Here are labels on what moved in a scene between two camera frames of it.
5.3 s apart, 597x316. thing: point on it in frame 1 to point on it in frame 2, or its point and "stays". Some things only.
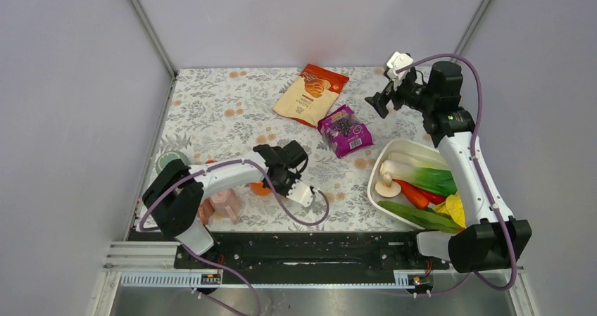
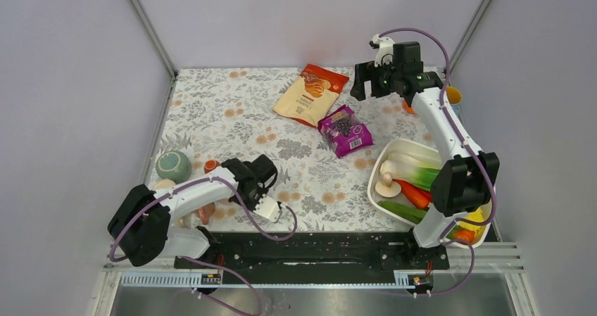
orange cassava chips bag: x=310 y=97 stays
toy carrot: x=414 y=194 stays
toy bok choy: x=425 y=172 stays
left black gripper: x=293 y=176 to x=261 y=191
